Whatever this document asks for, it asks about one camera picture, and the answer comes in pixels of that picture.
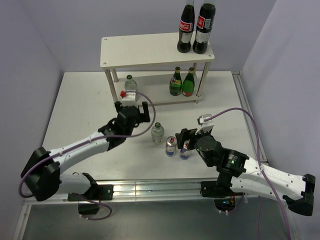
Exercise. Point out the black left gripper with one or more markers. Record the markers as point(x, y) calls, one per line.
point(145, 110)

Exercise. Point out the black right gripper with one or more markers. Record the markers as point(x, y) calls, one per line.
point(184, 135)

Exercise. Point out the silver blue can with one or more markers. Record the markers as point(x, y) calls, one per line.
point(185, 153)
point(171, 146)

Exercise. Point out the clear bottle green cap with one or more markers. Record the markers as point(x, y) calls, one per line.
point(131, 85)
point(157, 133)

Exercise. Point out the green glass bottle red label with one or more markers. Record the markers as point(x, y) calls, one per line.
point(188, 84)

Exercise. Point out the green glass bottle yellow label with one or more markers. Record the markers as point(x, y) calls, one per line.
point(175, 85)

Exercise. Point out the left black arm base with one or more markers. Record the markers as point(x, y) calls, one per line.
point(90, 202)

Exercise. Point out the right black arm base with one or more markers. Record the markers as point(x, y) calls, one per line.
point(225, 200)

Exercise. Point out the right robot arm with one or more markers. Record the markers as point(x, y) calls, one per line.
point(240, 173)

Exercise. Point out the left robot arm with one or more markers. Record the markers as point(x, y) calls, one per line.
point(44, 174)

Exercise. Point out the white two-tier shelf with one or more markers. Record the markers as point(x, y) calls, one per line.
point(151, 60)

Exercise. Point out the left cola bottle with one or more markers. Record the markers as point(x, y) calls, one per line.
point(186, 27)

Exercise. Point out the cola bottle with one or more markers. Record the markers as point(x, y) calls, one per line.
point(204, 26)
point(186, 27)

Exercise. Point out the right cola bottle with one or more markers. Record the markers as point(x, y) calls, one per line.
point(204, 26)

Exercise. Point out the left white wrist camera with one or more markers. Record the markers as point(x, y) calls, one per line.
point(128, 99)

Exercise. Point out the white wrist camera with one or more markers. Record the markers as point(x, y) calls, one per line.
point(205, 123)
point(128, 99)

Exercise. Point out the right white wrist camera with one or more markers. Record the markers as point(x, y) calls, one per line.
point(205, 123)

